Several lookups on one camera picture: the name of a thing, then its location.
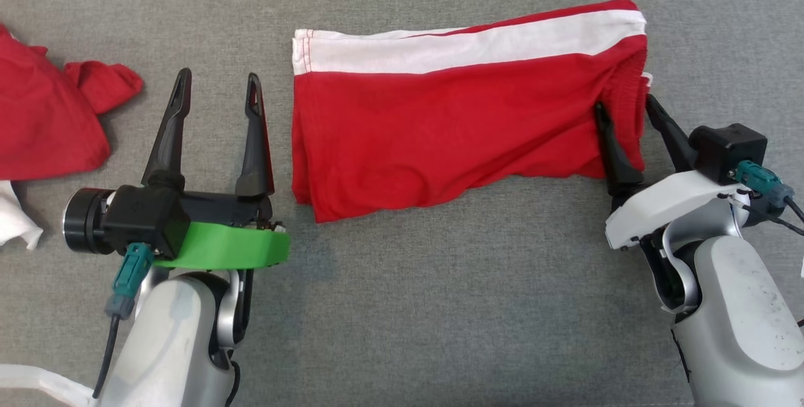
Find teal left camera connector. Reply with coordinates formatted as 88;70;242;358
104;242;155;320

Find red shorts with white stripe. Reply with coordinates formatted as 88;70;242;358
291;0;654;224

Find red jersey with white sleeves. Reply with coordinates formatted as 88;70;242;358
0;23;145;251

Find teal right camera connector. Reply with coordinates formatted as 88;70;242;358
729;160;796;210

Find teal camera connector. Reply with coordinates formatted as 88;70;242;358
729;160;796;210
104;242;155;320

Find black left camera cable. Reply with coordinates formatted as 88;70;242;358
92;315;121;399

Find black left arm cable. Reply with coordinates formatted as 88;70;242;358
223;360;243;407

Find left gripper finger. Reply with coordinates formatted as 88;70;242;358
235;72;276;200
141;67;193;190

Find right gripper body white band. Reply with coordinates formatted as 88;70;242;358
604;168;752;252

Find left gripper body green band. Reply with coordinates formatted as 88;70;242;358
62;187;291;271

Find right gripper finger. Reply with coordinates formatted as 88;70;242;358
645;93;698;173
594;101;646;198

